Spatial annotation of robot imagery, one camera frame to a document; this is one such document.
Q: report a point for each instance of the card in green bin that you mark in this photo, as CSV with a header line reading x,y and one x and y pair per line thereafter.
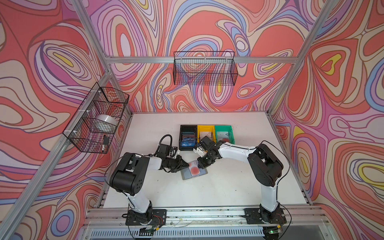
x,y
223,136

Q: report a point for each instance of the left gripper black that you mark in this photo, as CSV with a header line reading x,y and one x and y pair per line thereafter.
x,y
178,164

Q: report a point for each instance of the back wire basket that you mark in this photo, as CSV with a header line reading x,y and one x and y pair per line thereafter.
x,y
205,68

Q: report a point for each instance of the green plastic bin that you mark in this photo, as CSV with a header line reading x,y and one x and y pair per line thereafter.
x,y
226,128

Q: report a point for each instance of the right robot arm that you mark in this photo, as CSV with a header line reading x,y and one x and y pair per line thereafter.
x,y
266,166

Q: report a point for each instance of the left wire basket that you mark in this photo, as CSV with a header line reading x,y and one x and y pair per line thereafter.
x,y
88,134

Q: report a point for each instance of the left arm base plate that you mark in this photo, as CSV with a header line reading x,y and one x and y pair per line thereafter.
x,y
156,217

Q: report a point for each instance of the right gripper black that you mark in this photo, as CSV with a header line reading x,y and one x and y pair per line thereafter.
x,y
203,165

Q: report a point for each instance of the grey card holder wallet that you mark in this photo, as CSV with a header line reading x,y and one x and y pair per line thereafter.
x,y
186,175

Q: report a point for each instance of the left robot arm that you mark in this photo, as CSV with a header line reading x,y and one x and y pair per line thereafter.
x,y
129,176

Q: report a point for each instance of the black plastic bin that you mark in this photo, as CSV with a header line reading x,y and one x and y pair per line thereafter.
x,y
192,129

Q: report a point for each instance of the blue VIP card in bin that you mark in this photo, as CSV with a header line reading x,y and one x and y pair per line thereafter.
x,y
188,140

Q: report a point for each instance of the yellow plastic bin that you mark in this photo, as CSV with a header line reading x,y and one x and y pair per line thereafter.
x,y
209,128

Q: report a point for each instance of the silver tape roll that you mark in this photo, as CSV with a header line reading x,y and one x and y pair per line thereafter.
x,y
107,119

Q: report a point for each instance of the wire basket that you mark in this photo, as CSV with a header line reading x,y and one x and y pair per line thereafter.
x,y
88,134
205,68

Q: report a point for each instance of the white card with red circle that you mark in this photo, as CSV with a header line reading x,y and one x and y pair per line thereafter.
x,y
194,168

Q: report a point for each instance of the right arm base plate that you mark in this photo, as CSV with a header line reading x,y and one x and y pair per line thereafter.
x,y
262,216

